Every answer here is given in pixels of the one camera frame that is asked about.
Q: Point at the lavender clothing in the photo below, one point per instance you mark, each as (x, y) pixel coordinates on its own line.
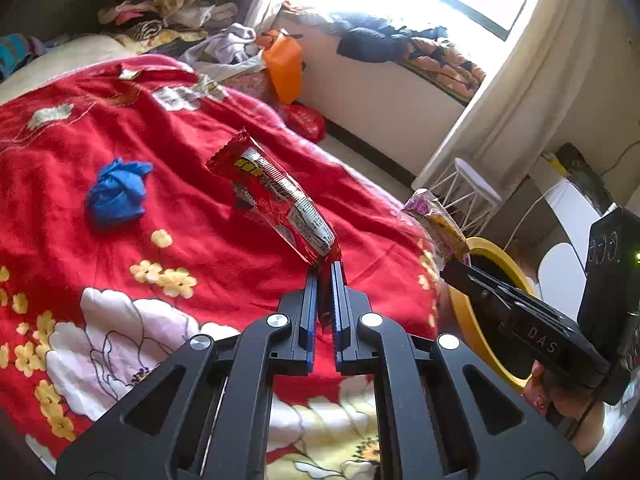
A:
(230, 42)

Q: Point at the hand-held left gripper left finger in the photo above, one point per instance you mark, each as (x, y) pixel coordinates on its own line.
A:
(310, 320)

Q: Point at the red plastic bag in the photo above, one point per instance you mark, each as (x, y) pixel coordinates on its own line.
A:
(305, 122)

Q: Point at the crumpled blue cloth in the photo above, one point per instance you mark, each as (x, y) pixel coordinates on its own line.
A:
(115, 195)

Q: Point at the dark object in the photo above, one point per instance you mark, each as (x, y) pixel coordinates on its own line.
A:
(585, 175)

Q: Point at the person's right hand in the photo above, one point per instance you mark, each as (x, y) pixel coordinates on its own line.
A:
(540, 390)

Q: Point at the orange bag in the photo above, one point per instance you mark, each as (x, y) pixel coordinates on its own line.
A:
(282, 67)

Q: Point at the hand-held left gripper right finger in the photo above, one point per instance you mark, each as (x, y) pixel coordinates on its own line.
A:
(342, 320)

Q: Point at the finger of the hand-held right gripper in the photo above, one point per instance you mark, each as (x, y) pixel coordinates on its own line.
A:
(475, 297)
(475, 275)

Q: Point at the beige bed mattress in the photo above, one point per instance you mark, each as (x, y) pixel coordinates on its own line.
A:
(75, 57)

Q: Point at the floral patterned box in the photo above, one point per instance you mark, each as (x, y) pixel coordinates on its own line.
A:
(250, 85)

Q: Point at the dark clothes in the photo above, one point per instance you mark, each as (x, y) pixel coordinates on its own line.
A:
(370, 42)

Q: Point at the red floral blanket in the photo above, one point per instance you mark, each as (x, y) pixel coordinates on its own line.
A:
(200, 260)

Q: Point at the purple snack wrapper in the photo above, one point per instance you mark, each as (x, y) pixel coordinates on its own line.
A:
(440, 225)

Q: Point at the teal floral blanket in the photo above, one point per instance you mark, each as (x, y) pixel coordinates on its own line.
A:
(15, 52)

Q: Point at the red snack wrapper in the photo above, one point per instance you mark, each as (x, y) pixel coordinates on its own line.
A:
(270, 185)

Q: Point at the white chair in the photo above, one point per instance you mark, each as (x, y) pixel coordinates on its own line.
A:
(565, 220)

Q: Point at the yellow trash bin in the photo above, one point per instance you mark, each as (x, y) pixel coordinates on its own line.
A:
(467, 330)

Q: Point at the pile of clothes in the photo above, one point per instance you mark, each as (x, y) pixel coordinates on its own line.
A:
(175, 5)

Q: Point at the orange patterned quilt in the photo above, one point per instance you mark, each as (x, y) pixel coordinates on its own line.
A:
(450, 70)

